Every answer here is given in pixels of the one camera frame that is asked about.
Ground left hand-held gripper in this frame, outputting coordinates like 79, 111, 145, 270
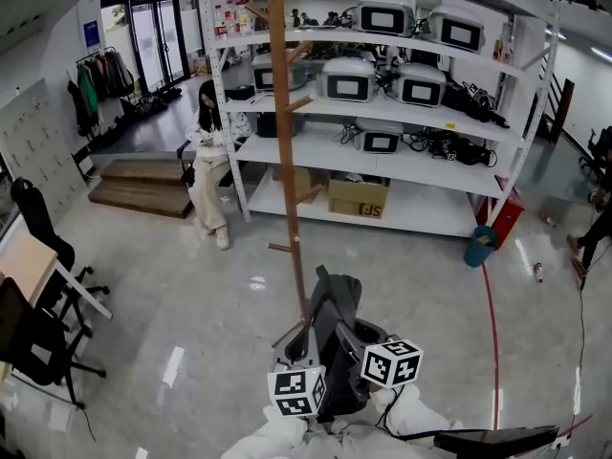
265, 326, 330, 420

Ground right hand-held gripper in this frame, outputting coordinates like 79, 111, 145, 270
334, 317, 426, 392

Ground grey backpack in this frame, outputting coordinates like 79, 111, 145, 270
305, 264, 372, 425

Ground wooden coat rack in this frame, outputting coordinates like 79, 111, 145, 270
246, 0, 337, 349

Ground person's right forearm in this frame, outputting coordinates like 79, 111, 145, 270
369, 382, 461, 459

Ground person's left forearm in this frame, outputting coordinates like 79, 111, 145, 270
224, 403, 317, 459

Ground printed cardboard box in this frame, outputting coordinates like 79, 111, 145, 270
327, 177, 391, 221

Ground teal waste bin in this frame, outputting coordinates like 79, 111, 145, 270
464, 224, 500, 269

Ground plain cardboard box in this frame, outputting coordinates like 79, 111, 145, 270
272, 164, 332, 206

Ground black flat panel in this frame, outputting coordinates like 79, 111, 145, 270
431, 425, 560, 459

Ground white metal shelving unit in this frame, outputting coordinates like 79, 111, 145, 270
196, 0, 563, 239

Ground red metal cabinet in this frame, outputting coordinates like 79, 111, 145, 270
474, 176, 525, 251

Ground wooden platform steps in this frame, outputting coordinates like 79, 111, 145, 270
88, 158, 195, 220

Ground dark visitor chair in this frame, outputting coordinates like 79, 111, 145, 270
176, 141, 236, 191

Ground black box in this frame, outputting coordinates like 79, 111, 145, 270
255, 111, 281, 139

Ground group of white screen appliances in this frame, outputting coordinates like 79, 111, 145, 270
251, 0, 487, 155

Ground large black gear pile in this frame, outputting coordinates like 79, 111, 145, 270
442, 79, 511, 129

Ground light wooden desk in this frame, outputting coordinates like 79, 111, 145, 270
0, 230, 114, 320

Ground pile of black bags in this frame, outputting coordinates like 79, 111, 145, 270
135, 88, 184, 117

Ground black headrest office chair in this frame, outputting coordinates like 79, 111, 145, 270
578, 125, 612, 182

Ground staircase with dark railing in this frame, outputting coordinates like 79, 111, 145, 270
539, 0, 604, 143

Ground small black gear pile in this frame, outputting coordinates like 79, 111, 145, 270
289, 8, 358, 31

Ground white locker panel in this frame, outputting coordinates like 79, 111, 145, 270
0, 77, 90, 220

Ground glass entrance door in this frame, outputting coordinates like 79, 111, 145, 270
99, 0, 205, 94

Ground black cable pile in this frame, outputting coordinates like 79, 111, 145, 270
404, 128, 498, 167

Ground clothes rail with garments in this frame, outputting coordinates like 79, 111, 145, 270
66, 45, 138, 139

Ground blue wall poster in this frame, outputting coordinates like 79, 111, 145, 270
82, 19, 101, 49

